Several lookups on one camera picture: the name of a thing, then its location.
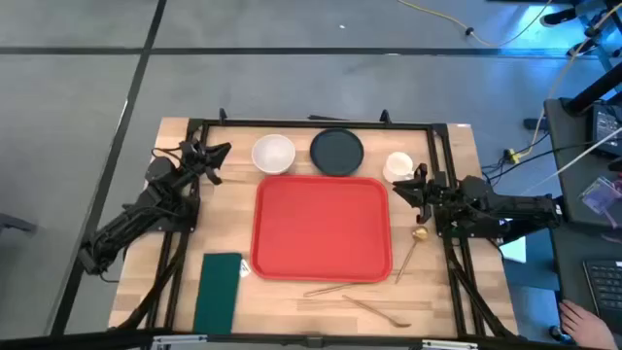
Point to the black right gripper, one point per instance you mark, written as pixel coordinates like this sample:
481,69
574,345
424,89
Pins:
435,194

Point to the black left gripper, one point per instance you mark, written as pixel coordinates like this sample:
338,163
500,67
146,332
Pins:
194,155

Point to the white mug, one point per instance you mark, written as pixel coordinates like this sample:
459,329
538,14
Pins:
397,165

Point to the gold spoon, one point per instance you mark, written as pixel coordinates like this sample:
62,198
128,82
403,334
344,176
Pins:
420,234

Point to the white ribbed bowl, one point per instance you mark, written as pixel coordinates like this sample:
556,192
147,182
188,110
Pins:
273,153

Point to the dark round plate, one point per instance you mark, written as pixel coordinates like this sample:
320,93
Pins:
336,151

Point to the red plastic tray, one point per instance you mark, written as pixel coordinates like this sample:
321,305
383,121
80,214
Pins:
321,228

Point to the gold fork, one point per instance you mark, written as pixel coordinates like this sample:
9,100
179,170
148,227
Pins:
376,312

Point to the green cloth napkin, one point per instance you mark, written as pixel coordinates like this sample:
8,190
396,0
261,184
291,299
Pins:
217,291

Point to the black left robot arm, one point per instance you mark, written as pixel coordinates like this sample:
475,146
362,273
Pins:
141,209

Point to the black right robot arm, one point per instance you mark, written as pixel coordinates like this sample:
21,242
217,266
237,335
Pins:
515,209

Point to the yellow power plug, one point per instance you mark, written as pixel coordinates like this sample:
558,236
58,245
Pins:
511,155

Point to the white paper sheet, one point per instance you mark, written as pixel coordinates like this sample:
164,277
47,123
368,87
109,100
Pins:
514,250

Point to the black desk foot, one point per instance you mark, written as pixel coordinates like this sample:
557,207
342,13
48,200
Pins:
533,124

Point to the dark grey desk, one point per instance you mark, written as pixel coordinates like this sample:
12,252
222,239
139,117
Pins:
568,194
573,272

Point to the clear plastic badge holder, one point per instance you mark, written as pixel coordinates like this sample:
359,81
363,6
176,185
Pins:
600,194

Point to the black caster wheel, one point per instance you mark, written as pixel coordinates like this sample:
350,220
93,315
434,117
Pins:
557,333

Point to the black desk device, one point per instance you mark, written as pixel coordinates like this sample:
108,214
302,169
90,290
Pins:
607,129

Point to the black desk beam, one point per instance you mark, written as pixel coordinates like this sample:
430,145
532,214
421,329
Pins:
595,90

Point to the grey chair leg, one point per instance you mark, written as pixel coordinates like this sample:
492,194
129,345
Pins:
17,224

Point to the person's hand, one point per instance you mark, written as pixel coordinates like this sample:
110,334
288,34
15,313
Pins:
585,325

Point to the black keyboard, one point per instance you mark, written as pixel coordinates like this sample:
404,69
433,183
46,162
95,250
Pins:
606,296

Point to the person's shoe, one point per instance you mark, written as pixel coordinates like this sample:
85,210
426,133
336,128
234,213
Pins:
559,17
580,47

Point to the office chair base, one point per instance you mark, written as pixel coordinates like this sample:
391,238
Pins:
600,29

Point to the black metal table frame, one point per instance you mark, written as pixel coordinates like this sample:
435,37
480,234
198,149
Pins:
316,124

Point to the silver aluminium bracket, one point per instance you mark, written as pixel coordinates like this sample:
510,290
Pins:
180,340
449,345

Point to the black horizontal rail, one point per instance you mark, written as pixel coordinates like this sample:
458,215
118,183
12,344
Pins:
73,339

